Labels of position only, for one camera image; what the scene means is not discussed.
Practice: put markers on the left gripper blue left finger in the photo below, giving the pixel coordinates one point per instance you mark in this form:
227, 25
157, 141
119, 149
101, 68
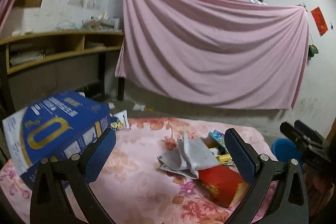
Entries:
97, 153

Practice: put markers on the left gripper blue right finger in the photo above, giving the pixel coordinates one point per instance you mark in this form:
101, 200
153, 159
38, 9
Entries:
243, 155

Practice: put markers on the blue green snack wrapper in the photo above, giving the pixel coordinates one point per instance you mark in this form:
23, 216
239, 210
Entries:
218, 137

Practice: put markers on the red cylindrical package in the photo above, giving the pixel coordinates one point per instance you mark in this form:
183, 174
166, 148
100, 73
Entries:
226, 185

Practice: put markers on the blue plastic bucket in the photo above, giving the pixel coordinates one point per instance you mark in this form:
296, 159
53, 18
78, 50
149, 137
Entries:
285, 150

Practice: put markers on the blue cardboard box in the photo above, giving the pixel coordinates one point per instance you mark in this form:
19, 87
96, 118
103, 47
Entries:
56, 128

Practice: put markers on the small white yellow packet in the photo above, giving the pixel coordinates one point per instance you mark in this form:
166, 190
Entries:
119, 121

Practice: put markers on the white paper on floor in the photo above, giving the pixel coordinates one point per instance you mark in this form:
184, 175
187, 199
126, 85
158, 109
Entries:
138, 107

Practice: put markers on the wooden shelf desk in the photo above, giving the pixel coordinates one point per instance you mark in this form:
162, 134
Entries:
36, 65

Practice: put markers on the stack of books on shelf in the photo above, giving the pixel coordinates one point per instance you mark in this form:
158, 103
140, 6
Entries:
102, 22

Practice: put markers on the pink sheet hung on wall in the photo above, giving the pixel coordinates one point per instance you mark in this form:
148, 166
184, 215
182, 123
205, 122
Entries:
225, 54

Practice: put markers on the red paper wall poster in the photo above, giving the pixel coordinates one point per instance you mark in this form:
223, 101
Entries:
319, 21

